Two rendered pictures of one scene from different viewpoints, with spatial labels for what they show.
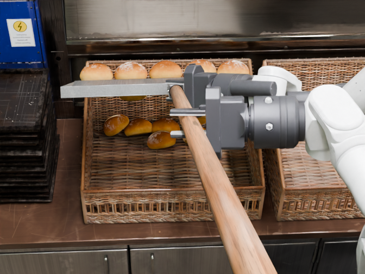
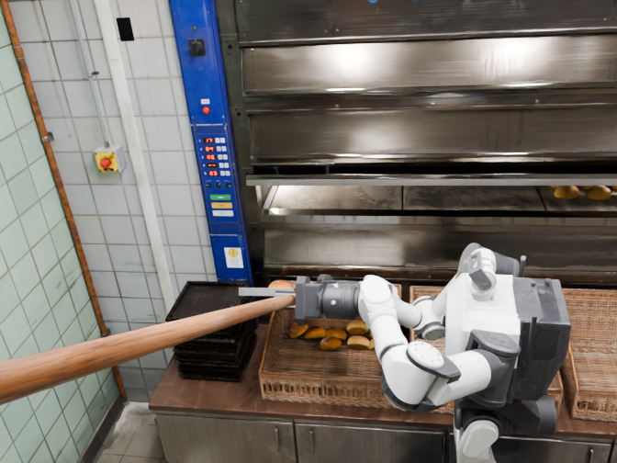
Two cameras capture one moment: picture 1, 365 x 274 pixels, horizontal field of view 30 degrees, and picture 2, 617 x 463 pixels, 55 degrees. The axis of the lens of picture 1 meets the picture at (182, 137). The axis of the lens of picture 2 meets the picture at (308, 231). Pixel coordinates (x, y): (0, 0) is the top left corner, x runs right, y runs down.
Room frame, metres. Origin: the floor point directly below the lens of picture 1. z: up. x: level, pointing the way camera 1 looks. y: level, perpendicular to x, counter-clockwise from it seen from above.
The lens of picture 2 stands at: (-0.34, -0.39, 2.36)
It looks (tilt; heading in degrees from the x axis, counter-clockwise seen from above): 29 degrees down; 15
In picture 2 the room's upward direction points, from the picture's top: 4 degrees counter-clockwise
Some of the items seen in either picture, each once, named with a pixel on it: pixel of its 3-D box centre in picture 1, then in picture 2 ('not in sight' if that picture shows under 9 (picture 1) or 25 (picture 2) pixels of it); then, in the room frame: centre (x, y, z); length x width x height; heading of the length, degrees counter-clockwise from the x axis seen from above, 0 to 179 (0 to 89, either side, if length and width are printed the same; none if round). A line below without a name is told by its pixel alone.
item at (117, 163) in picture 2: not in sight; (110, 159); (1.71, 0.98, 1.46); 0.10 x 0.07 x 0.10; 94
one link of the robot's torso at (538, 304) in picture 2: not in sight; (500, 336); (1.00, -0.56, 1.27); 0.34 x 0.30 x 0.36; 1
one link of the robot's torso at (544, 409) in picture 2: not in sight; (503, 406); (1.00, -0.59, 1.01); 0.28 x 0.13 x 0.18; 95
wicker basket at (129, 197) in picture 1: (170, 137); (333, 340); (1.57, 0.04, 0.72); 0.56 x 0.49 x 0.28; 94
